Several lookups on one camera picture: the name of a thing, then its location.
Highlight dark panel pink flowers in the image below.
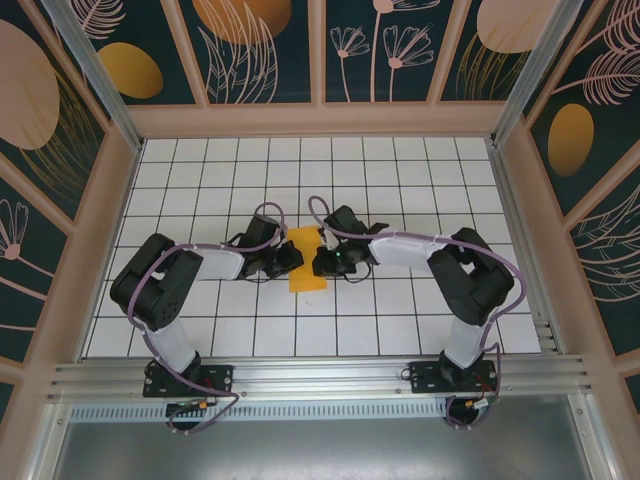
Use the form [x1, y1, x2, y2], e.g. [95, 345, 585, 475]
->
[324, 0, 441, 105]

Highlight aluminium frame bar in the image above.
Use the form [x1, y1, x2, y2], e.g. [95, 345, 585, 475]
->
[19, 402, 74, 480]
[569, 394, 624, 480]

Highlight aluminium extrusion post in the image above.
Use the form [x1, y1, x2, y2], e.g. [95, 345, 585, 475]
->
[39, 0, 147, 152]
[492, 0, 576, 147]

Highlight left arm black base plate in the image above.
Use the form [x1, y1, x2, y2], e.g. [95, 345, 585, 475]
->
[143, 363, 235, 400]

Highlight dark panel pink oval fronds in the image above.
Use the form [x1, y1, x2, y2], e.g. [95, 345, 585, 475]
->
[439, 0, 549, 103]

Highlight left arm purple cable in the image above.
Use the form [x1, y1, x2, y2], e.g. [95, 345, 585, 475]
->
[127, 201, 290, 437]

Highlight grey brushed metal sheet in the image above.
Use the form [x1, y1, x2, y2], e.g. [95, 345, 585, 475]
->
[49, 418, 594, 480]

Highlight yellow paper sheet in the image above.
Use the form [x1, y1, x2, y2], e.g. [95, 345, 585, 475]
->
[288, 225, 329, 292]

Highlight dark panel single pink flower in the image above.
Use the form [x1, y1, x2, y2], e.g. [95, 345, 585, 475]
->
[0, 152, 71, 366]

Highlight dark panel golden oval feather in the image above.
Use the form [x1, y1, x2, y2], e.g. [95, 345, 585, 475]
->
[82, 0, 199, 106]

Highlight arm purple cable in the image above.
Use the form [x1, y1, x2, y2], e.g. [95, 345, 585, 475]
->
[127, 201, 290, 437]
[307, 194, 526, 432]

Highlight aluminium table side rail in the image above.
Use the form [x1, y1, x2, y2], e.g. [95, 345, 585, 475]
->
[487, 137, 569, 357]

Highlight dark panel golden oval fern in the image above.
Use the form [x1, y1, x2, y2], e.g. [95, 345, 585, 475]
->
[522, 0, 640, 217]

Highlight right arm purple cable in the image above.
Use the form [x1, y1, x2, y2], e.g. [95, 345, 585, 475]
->
[307, 194, 526, 432]

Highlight dark panel large pink oval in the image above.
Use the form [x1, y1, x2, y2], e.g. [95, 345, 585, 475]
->
[0, 0, 112, 226]

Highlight long aluminium mounting rail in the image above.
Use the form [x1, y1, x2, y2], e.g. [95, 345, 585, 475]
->
[47, 354, 596, 402]

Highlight dark panel orange circle leaves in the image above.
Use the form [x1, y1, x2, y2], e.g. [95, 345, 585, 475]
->
[178, 0, 321, 106]

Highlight perforated metal cable tray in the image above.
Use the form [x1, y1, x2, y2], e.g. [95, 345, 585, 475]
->
[69, 403, 451, 422]

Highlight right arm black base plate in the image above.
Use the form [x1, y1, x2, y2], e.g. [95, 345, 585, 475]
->
[408, 359, 500, 397]

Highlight dark panel pink leaf outlines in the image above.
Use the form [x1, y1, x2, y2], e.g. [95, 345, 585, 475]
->
[564, 167, 640, 362]

